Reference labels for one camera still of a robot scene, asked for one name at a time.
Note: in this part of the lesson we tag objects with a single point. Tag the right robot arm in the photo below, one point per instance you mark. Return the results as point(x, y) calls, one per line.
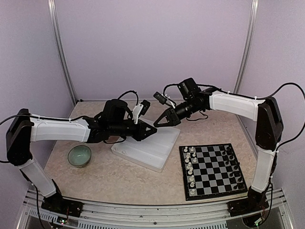
point(265, 112)

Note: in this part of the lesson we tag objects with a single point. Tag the white divided plastic tray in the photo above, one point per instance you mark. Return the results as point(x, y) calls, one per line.
point(152, 152)

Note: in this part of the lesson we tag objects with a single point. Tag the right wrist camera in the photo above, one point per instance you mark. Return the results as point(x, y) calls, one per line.
point(164, 100)

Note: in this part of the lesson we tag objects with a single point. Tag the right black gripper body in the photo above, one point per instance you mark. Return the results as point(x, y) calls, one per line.
point(176, 119)

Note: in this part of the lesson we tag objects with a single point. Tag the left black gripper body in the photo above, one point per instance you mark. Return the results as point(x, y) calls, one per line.
point(138, 135)

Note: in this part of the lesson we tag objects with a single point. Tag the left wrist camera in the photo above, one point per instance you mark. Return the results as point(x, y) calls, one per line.
point(139, 110)

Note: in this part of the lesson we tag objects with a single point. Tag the green glass bowl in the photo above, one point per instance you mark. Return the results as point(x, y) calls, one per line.
point(80, 156)

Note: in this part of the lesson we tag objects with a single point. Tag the front aluminium rail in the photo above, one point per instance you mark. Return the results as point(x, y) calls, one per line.
point(208, 215)

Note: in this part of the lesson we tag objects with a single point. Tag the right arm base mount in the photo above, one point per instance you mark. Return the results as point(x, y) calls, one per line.
point(243, 206)

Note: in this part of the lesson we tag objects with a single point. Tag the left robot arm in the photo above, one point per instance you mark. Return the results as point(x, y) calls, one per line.
point(115, 120)

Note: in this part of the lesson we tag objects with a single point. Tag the right aluminium frame post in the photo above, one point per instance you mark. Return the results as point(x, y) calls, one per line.
point(247, 45)

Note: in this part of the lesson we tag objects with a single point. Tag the aluminium frame post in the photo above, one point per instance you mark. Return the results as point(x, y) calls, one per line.
point(247, 45)
point(60, 50)

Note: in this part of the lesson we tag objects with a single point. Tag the left aluminium frame post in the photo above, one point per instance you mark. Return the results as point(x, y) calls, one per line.
point(60, 50)

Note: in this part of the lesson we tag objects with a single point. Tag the black white chess board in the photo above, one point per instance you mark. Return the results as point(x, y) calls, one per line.
point(207, 175)

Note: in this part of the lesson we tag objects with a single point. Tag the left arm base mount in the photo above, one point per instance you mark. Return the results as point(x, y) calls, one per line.
point(63, 206)

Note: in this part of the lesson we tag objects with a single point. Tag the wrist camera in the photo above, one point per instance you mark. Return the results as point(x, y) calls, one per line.
point(164, 100)
point(139, 110)

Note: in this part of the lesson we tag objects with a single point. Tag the row of black chess pieces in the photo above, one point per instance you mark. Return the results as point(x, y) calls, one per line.
point(231, 173)

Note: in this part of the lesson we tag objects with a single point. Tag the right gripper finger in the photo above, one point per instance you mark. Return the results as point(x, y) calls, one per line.
point(168, 124)
point(163, 118)

